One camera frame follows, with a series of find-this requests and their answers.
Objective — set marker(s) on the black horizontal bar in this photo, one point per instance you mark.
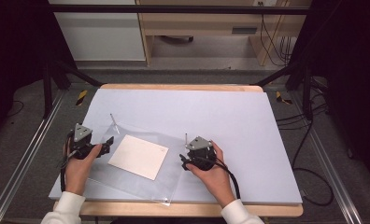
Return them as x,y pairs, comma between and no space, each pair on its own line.
173,9

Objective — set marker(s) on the person's right hand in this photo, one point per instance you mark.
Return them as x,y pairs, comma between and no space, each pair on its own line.
216,180

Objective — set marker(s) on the yellow black tape strip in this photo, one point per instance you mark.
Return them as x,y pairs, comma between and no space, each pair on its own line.
281,98
81,97

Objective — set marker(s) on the black curtain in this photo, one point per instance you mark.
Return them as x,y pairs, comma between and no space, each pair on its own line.
351,77
15,46

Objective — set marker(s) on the person's left hand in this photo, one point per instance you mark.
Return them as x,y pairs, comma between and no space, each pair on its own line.
77,174

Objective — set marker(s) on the white cabinet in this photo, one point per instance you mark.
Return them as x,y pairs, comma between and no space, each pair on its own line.
102,37

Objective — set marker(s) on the aluminium rail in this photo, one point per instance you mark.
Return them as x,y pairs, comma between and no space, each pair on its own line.
332,171
21,158

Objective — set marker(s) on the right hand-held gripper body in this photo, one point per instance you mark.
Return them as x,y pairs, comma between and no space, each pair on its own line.
202,155

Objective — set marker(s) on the light wooden desk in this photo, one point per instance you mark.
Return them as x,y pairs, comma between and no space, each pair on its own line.
205,23

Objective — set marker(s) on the white card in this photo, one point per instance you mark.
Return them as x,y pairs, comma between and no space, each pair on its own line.
138,157

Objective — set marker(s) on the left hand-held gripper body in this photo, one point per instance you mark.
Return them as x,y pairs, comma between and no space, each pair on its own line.
80,137

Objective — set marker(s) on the black metal stand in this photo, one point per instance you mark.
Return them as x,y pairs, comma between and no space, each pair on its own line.
47,90
307,93

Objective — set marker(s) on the pale grey table mat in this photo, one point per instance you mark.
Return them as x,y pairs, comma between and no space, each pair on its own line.
236,140

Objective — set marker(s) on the white wall socket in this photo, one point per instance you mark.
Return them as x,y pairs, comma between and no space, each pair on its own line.
264,2

